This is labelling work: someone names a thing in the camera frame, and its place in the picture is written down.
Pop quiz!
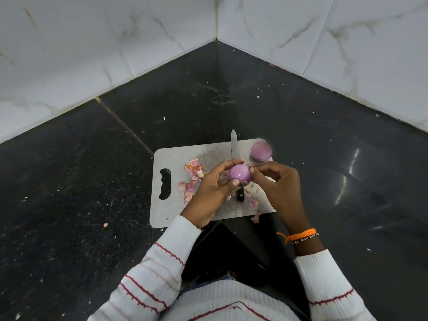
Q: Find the beaded bracelet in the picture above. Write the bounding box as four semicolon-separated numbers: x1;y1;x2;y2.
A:
290;232;319;246

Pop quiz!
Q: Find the orange thread wristband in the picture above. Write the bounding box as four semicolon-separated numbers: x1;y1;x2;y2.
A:
276;228;317;245

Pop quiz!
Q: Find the person's right hand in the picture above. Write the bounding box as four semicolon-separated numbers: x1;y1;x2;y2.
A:
249;160;312;236

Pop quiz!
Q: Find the steel cutting board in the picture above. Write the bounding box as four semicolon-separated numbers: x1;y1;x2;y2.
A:
149;138;277;229

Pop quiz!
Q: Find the person's left forearm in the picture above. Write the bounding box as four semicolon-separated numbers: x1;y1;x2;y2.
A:
87;215;202;321

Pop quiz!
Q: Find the white red striped sweater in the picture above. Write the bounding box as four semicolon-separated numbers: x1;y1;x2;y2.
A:
160;279;301;321

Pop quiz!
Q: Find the person's left hand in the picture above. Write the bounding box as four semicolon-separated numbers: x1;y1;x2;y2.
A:
180;159;245;230

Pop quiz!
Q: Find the purple onion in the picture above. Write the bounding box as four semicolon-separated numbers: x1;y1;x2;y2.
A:
228;164;253;183
250;140;273;163

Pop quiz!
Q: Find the black handled kitchen knife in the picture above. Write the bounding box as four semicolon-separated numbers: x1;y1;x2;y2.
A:
230;129;247;203

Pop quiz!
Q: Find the person's right forearm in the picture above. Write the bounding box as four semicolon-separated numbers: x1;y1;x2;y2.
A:
290;237;377;321

